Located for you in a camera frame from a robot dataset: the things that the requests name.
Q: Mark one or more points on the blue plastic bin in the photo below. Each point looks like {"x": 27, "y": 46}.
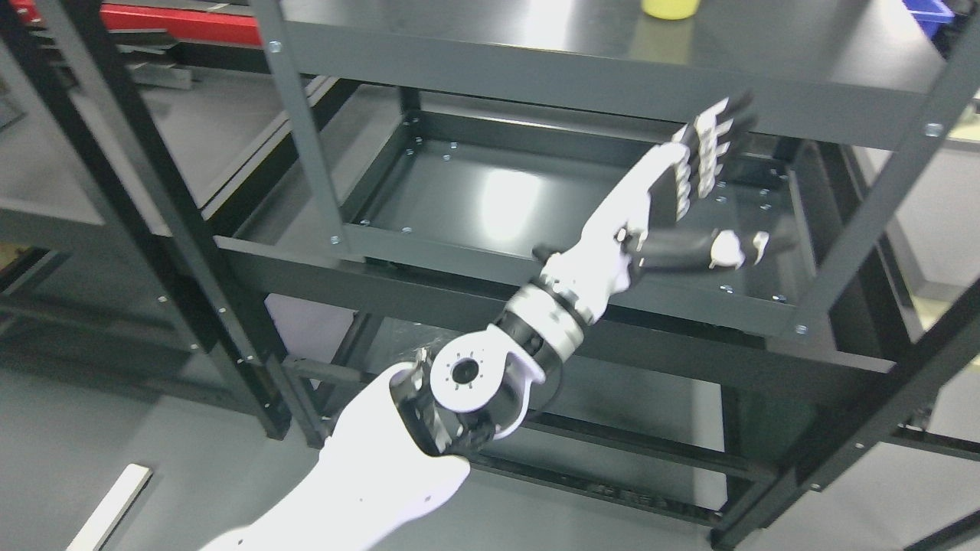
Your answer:
{"x": 930, "y": 15}

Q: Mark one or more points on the grey metal shelf unit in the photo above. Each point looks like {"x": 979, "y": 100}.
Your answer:
{"x": 257, "y": 232}

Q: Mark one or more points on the red panel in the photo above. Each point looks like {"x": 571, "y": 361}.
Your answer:
{"x": 228, "y": 22}

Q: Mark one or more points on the yellow plastic cup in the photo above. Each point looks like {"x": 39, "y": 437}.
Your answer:
{"x": 670, "y": 10}

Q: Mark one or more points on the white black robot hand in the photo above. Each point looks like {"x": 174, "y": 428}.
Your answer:
{"x": 636, "y": 229}

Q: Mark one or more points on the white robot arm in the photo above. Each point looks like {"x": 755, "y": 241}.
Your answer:
{"x": 402, "y": 446}

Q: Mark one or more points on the white strip on floor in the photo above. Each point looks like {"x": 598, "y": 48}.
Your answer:
{"x": 112, "y": 508}

